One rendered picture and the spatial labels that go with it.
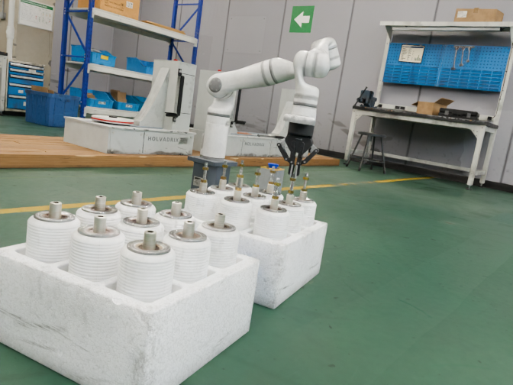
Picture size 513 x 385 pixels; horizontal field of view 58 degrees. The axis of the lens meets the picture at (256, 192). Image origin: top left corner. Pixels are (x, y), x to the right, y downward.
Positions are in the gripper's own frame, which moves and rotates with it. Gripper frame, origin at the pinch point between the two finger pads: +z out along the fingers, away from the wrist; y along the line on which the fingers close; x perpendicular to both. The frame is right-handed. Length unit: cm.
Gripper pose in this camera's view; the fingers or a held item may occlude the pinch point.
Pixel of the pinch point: (294, 170)
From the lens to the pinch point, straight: 139.5
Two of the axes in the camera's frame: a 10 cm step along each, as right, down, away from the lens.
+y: -9.6, -1.8, 2.1
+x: -2.4, 1.4, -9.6
